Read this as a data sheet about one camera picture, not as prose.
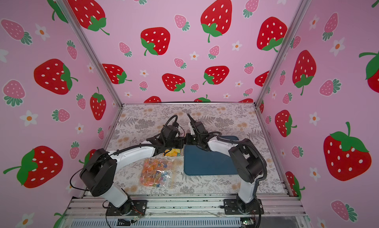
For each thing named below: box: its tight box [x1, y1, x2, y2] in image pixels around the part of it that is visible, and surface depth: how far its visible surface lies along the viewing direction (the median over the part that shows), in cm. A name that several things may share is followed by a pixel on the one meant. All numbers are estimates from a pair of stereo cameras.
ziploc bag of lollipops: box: [140, 157, 175, 188], surface depth 86 cm
